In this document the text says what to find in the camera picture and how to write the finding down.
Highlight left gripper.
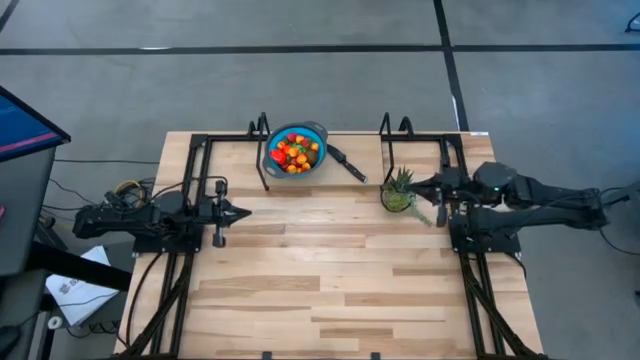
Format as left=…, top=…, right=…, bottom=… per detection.
left=199, top=179, right=253, bottom=249

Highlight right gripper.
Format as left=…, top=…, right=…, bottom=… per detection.
left=410, top=166, right=475, bottom=229

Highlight potted succulent plant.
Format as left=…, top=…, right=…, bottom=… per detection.
left=378, top=166, right=434, bottom=228

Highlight white printed paper sheet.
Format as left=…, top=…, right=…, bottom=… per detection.
left=44, top=244, right=122, bottom=327

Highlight blue collapsible bowl grey rim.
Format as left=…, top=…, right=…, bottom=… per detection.
left=261, top=120, right=330, bottom=180

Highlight black wire rack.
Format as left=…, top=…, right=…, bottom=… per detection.
left=377, top=111, right=415, bottom=188
left=247, top=111, right=273, bottom=193

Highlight black handled kitchen knife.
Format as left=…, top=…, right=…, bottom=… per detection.
left=326, top=143, right=369, bottom=184

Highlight large computer monitor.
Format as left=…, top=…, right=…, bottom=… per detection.
left=0, top=83, right=72, bottom=164

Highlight black aluminium rig frame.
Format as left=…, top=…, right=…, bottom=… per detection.
left=113, top=130, right=549, bottom=360

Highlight yellow floor cable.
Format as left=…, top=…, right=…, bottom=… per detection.
left=114, top=178, right=147, bottom=202

